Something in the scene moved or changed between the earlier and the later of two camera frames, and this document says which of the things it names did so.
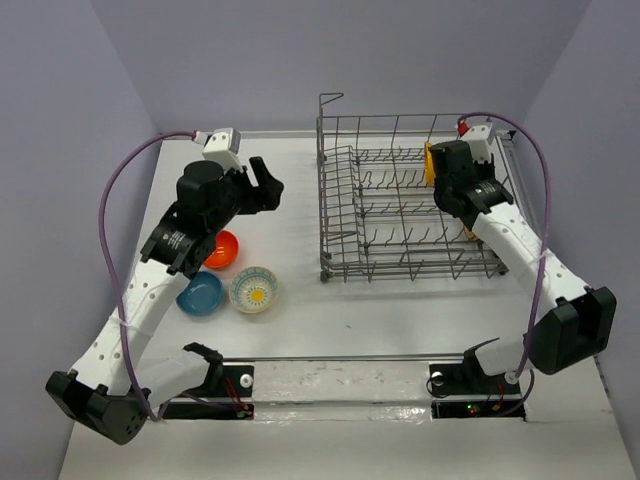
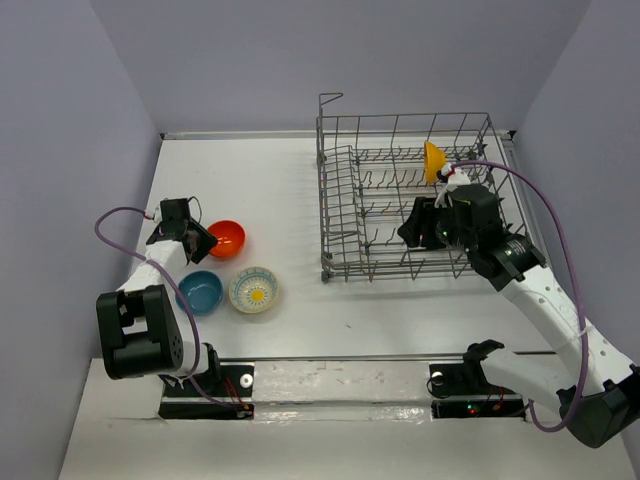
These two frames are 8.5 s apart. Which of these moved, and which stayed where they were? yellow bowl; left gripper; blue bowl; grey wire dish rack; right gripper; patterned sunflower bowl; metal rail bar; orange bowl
Moved: right gripper; orange bowl; left gripper
Stayed: metal rail bar; yellow bowl; blue bowl; grey wire dish rack; patterned sunflower bowl
